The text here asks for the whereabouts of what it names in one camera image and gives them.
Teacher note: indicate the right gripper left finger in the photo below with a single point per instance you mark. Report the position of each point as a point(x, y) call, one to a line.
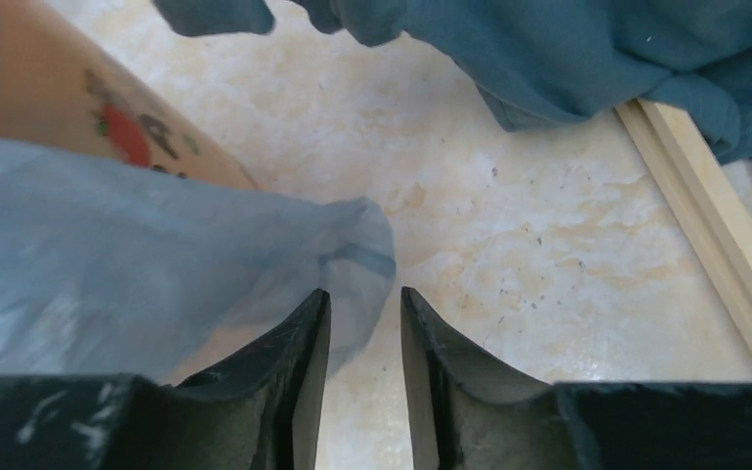
point(258, 408)

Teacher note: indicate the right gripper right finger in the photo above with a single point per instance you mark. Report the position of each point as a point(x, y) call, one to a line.
point(470, 410)

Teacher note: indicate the blue plastic trash bag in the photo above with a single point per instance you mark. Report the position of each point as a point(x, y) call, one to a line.
point(108, 268)

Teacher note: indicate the orange trash bin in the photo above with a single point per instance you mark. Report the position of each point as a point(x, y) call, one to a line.
point(60, 89)

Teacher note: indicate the wooden clothes rack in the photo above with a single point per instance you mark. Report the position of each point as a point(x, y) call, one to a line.
point(716, 223)

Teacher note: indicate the teal t-shirt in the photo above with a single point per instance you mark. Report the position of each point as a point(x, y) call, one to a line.
point(539, 63)

